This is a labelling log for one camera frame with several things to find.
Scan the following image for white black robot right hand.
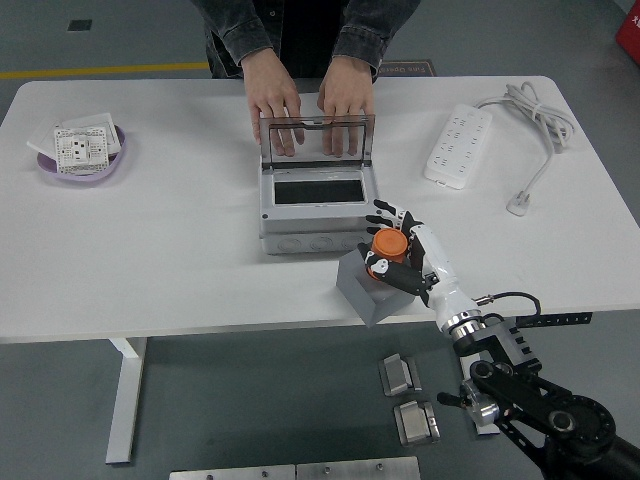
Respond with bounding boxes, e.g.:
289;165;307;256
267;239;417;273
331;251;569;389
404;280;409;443
356;198;484;331

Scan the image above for person's left hand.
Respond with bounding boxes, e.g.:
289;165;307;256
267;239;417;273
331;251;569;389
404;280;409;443
317;53;376;159

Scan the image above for person's right hand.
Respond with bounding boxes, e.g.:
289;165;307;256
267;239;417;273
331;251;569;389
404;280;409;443
241;49;305;158

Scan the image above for orange cylinder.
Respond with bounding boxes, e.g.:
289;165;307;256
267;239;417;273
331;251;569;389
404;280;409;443
367;228;410;281

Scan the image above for grey box with clear lid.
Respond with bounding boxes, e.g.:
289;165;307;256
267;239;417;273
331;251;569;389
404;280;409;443
258;113;381;256

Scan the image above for grey cube with round hole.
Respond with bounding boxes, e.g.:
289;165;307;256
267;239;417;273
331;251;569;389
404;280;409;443
335;247;431;329

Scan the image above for dark floor sign with text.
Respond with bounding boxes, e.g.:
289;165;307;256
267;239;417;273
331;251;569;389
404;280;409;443
378;59;437;78

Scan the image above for person's torso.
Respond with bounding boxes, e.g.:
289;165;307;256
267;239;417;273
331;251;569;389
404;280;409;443
204;0;396;80

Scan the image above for white table leg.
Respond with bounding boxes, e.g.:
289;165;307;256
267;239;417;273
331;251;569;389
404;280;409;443
451;317;501;436
104;337;149;466

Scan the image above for small metal block assembly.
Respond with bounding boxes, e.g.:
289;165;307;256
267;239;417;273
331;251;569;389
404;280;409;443
393;399;442;447
378;353;424;399

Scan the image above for white power strip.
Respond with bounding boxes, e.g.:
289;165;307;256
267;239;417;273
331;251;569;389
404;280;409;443
423;103;494;191

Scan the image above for black table control panel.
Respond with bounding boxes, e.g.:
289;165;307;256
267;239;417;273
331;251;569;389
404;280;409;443
515;312;594;330

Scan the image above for white printed socket module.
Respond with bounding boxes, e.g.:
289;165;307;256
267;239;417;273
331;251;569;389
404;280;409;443
52;124;112;176

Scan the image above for purple bowl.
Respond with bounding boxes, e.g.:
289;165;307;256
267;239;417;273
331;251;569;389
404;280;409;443
35;124;129;182

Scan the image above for white thin plate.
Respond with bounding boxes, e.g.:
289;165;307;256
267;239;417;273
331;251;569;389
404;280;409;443
26;130;57;162

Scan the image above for red object with white print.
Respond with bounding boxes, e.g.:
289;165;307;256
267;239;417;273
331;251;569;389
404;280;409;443
614;0;640;52

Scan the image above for white square switch plate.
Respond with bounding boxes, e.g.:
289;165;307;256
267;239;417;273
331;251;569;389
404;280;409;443
54;112;124;156

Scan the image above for white power cord with plug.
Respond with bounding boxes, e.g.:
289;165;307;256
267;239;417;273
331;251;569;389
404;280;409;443
472;81;577;218

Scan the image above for grey metal base plate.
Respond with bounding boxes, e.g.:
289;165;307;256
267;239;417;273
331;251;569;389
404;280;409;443
295;455;421;480
168;464;297;480

